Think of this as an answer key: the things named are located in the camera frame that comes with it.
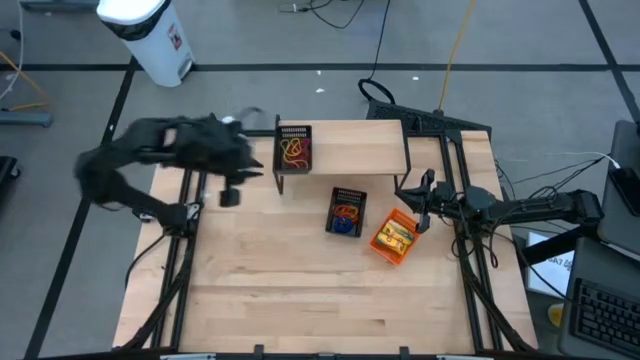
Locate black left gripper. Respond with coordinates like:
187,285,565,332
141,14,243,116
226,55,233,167
212,105,266,209

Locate yellow hanging cord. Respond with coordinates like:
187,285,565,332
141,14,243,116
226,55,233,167
437,0,477,113

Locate grey floor base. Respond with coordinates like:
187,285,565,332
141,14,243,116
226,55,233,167
0,110,54,129

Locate dark grey closed laptop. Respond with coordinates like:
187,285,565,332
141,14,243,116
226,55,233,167
596,118,640,257

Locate black aluminium table frame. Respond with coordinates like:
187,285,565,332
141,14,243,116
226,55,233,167
113,127,539,354

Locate white paper sheet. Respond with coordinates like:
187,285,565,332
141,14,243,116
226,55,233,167
524,230,576,301

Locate black slotted plastic basket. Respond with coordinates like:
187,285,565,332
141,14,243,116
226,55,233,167
272,124,314,177
324,186,369,239

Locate white charging cable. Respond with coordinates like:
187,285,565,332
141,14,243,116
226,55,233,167
544,150,622,171

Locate smartphone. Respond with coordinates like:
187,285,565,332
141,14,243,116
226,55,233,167
607,166,640,218

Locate black perforated panel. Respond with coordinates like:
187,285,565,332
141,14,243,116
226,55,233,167
365,98,493,136

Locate orange slotted plastic basket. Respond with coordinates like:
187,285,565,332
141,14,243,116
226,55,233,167
368,206,422,267

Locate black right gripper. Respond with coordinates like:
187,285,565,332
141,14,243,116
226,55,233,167
394,168,475,235

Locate black floor cable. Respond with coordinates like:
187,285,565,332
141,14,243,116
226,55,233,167
356,0,397,106

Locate open laptop black keyboard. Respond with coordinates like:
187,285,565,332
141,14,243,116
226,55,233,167
556,236,640,360

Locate wooden riser shelf black legs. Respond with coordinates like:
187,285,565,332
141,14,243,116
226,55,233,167
271,114,413,196

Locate white trash can black liner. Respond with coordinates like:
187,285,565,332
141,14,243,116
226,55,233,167
95,0,197,89

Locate small yellow object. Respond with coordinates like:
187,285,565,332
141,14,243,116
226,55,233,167
546,303,566,329

